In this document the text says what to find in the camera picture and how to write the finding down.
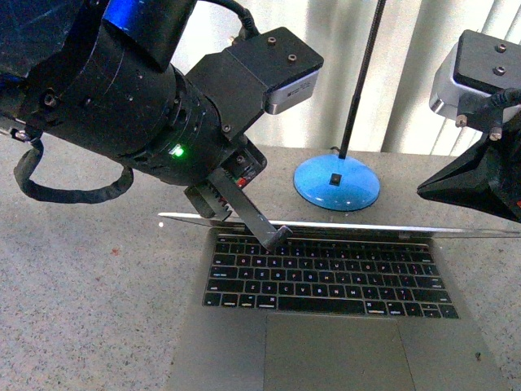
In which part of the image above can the blue desk lamp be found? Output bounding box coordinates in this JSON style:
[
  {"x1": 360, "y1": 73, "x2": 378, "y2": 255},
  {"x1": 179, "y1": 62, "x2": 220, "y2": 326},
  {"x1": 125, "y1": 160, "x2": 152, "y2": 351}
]
[{"x1": 293, "y1": 0, "x2": 386, "y2": 212}]

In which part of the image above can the black wrapped cable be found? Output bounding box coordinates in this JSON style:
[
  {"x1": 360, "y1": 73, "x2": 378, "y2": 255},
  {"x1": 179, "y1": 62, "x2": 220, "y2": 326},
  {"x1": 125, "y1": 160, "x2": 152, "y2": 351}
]
[{"x1": 13, "y1": 138, "x2": 134, "y2": 204}]

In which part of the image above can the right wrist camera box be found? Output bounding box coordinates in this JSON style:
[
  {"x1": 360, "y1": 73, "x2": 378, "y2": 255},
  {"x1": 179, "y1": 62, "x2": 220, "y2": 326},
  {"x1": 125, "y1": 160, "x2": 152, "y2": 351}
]
[{"x1": 429, "y1": 30, "x2": 520, "y2": 133}]

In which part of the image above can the silver laptop black keyboard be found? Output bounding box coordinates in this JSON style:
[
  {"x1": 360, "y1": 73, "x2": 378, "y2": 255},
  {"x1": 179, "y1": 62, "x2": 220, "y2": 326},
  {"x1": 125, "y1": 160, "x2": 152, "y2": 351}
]
[{"x1": 165, "y1": 217, "x2": 520, "y2": 390}]

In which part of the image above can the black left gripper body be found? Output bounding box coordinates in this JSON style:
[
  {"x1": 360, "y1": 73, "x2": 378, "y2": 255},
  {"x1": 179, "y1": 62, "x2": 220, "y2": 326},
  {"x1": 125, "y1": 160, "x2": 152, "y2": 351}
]
[{"x1": 121, "y1": 52, "x2": 267, "y2": 220}]

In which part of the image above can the white pleated curtain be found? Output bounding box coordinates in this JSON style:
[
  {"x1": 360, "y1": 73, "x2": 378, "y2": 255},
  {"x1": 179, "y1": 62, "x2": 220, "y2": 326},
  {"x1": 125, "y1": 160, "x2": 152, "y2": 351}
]
[{"x1": 170, "y1": 0, "x2": 521, "y2": 157}]

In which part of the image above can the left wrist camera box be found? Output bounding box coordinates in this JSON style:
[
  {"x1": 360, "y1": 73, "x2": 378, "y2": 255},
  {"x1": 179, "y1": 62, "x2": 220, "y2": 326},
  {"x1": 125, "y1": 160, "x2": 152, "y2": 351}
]
[{"x1": 226, "y1": 27, "x2": 324, "y2": 115}]

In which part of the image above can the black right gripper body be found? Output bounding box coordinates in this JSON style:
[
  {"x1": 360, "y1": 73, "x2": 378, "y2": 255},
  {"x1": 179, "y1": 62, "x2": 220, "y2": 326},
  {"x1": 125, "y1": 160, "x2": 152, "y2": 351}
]
[{"x1": 417, "y1": 121, "x2": 520, "y2": 222}]

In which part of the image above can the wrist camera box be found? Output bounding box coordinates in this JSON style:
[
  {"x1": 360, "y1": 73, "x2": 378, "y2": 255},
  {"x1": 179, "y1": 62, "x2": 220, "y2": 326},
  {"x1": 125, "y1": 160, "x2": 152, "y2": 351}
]
[
  {"x1": 226, "y1": 27, "x2": 324, "y2": 115},
  {"x1": 429, "y1": 30, "x2": 520, "y2": 133}
]

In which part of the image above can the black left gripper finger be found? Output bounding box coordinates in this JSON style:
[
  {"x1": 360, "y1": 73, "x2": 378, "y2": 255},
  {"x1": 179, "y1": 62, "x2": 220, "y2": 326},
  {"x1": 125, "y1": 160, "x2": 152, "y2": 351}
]
[{"x1": 210, "y1": 167, "x2": 292, "y2": 249}]

